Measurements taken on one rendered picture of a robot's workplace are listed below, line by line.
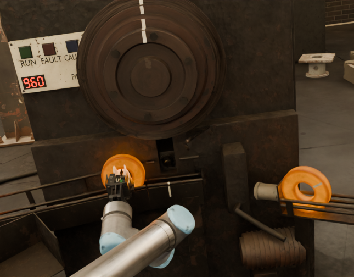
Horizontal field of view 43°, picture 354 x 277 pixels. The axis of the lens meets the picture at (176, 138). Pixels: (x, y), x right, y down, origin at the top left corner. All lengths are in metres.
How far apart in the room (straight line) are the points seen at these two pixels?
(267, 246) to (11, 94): 3.21
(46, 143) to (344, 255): 1.50
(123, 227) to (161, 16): 0.63
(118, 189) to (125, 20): 0.53
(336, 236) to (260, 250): 1.00
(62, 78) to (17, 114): 2.79
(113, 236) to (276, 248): 0.56
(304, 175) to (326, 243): 1.04
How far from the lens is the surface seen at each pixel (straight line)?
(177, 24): 1.37
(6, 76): 4.31
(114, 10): 1.41
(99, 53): 1.40
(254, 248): 1.56
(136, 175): 1.59
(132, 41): 1.33
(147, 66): 1.33
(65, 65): 1.60
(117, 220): 1.36
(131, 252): 1.14
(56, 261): 1.51
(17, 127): 4.43
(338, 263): 2.34
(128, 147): 1.63
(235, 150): 1.55
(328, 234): 2.52
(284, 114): 1.64
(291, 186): 1.49
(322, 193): 1.46
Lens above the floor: 1.45
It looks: 22 degrees down
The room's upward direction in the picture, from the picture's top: 8 degrees counter-clockwise
